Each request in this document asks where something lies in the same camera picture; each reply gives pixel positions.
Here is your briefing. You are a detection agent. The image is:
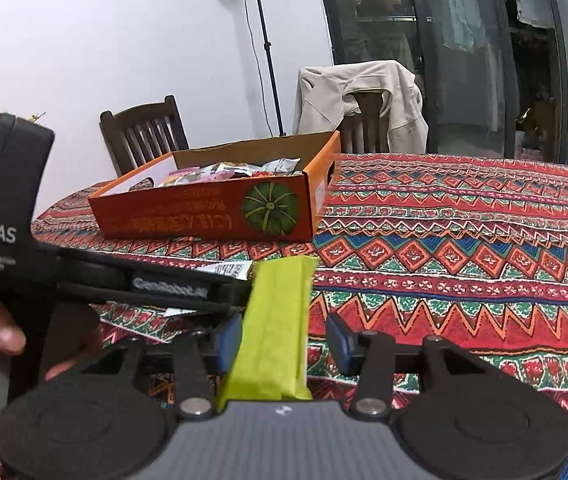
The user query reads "green snack bar wrapper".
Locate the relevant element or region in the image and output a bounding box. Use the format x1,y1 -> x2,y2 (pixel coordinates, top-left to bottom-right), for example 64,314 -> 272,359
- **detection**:
217,256 -> 317,411

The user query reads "yellow pumpkin seed crisp packet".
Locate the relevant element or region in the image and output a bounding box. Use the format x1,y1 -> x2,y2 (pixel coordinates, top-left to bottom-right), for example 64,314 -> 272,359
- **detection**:
162,260 -> 252,318

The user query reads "colourful patterned tablecloth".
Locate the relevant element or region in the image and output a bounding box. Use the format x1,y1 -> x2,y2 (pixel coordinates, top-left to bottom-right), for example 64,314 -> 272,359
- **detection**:
0,152 -> 568,480

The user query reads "dark wooden chair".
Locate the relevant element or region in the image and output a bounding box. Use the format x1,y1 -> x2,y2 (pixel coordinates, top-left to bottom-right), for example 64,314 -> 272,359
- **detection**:
99,94 -> 189,176

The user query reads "orange cardboard box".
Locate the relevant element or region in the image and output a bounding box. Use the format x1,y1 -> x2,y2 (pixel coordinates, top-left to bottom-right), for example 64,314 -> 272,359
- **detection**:
88,131 -> 341,242

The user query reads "chair with beige jacket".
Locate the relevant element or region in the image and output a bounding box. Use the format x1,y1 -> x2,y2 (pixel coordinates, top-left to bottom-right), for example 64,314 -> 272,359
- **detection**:
338,92 -> 390,154

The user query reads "beige jacket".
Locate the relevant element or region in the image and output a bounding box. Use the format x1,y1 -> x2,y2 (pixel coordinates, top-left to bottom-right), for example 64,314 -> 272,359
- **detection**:
293,61 -> 428,154

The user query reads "black light stand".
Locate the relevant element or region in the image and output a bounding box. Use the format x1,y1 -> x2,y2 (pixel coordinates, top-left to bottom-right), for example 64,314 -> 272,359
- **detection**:
241,0 -> 286,138

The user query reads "dark framed glass door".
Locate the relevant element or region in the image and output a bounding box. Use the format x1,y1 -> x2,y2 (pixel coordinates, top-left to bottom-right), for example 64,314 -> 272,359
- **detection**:
324,0 -> 568,165

